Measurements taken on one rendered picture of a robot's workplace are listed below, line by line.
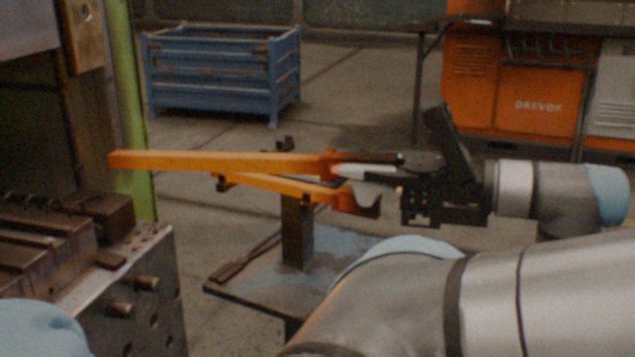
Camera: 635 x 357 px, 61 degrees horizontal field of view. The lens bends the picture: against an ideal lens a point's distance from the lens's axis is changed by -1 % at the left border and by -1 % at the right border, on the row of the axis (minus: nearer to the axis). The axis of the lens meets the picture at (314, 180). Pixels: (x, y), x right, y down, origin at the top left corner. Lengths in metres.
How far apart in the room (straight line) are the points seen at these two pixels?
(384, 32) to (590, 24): 4.85
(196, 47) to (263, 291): 3.51
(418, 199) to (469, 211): 0.07
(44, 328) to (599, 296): 0.18
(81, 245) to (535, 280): 0.82
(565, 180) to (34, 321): 0.61
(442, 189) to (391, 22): 7.60
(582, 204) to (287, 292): 0.75
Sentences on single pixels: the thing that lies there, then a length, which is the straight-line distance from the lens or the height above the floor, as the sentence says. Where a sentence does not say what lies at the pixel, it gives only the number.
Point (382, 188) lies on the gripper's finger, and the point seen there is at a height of 1.11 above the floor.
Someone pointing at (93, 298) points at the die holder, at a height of 0.91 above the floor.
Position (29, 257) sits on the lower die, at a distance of 0.89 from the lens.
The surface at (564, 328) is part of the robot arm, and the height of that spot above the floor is 1.29.
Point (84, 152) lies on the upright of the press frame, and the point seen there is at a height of 1.03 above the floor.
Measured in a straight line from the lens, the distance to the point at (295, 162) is 0.76.
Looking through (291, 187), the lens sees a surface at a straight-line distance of 1.12.
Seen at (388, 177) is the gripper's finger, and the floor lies 1.13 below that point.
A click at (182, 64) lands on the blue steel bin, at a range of 4.71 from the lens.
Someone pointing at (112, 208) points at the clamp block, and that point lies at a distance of 1.01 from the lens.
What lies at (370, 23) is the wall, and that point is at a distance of 8.35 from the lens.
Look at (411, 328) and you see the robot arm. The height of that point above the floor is 1.27.
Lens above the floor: 1.41
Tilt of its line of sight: 24 degrees down
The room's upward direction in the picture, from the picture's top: straight up
